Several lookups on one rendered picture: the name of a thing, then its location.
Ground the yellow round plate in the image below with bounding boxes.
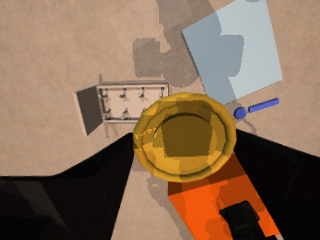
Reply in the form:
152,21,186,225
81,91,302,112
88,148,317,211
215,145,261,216
133,92,237,182

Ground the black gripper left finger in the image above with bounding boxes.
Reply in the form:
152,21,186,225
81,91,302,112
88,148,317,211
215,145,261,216
0,133,134,240

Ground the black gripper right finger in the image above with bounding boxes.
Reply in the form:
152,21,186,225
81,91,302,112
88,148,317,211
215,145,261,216
234,129,320,240

